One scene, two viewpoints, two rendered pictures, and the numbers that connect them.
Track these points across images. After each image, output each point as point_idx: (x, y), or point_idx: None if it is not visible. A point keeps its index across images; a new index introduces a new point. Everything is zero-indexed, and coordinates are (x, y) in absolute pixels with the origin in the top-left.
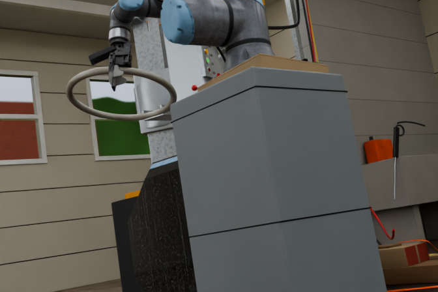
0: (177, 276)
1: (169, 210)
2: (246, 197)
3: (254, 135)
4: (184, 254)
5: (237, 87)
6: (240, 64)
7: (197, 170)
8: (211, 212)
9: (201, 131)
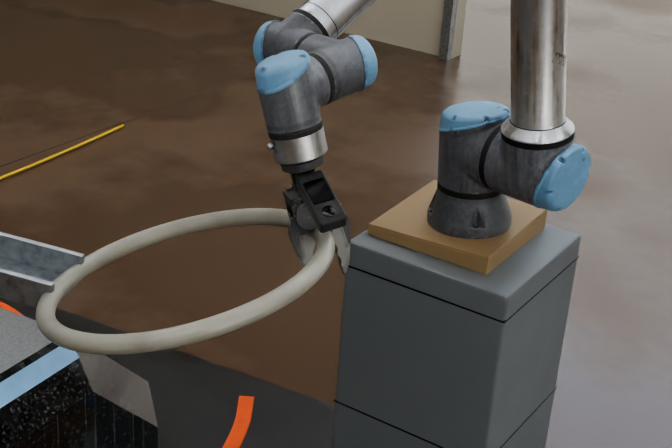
0: None
1: None
2: (542, 379)
3: (564, 310)
4: None
5: (568, 259)
6: (532, 221)
7: (514, 373)
8: (513, 415)
9: (529, 322)
